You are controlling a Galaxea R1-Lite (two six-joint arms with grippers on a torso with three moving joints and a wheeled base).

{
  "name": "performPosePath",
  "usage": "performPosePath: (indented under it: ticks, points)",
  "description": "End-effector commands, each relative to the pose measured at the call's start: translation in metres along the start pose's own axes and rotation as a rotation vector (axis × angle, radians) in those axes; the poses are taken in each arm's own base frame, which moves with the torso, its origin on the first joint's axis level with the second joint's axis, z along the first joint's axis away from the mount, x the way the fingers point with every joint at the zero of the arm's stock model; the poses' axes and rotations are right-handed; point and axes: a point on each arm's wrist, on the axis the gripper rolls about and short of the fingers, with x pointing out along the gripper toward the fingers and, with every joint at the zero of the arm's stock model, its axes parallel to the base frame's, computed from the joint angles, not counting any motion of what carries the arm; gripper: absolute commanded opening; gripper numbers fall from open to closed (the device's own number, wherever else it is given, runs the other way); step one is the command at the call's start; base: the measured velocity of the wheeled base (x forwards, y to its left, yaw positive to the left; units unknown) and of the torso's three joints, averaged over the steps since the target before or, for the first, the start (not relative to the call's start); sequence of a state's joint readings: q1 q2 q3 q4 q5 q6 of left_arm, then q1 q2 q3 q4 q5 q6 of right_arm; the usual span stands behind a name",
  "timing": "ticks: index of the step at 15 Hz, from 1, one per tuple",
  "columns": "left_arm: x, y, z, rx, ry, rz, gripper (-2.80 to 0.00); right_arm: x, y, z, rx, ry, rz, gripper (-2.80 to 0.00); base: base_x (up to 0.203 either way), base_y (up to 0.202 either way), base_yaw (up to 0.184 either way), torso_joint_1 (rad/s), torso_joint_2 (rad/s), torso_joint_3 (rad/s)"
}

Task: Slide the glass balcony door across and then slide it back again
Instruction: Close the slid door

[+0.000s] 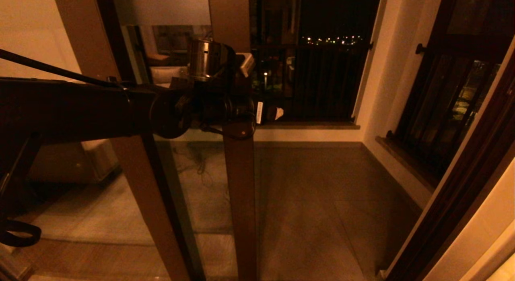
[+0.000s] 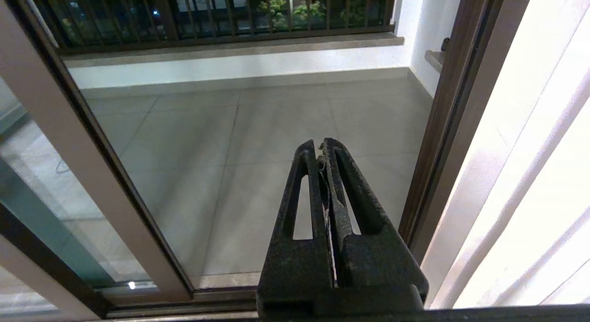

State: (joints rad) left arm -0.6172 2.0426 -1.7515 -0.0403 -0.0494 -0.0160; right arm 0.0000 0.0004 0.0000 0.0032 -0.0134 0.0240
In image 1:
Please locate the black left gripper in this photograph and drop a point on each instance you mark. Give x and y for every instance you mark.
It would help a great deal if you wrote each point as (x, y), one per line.
(217, 108)

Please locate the brown framed sliding glass door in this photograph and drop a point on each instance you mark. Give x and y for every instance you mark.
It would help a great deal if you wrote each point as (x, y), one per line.
(243, 192)

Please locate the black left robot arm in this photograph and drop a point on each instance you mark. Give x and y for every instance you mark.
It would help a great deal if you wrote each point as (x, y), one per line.
(80, 108)

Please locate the black metal balcony railing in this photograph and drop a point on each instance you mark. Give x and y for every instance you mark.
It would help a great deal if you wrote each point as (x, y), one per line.
(322, 83)

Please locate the brown stone side window sill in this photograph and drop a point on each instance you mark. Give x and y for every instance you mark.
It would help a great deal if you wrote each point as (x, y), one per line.
(402, 160)

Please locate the brown framed fixed glass panel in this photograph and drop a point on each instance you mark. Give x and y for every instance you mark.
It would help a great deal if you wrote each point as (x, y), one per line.
(116, 51)

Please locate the black metal side window railing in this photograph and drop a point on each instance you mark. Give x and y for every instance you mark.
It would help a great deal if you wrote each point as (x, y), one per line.
(442, 112)

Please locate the beige sofa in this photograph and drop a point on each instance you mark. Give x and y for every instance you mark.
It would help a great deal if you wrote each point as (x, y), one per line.
(80, 160)

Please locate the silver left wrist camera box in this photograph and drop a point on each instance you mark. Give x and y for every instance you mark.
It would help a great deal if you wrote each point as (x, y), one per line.
(247, 65)

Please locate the dark brown side window frame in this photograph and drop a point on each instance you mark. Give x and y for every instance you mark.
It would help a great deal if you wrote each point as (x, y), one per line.
(462, 43)

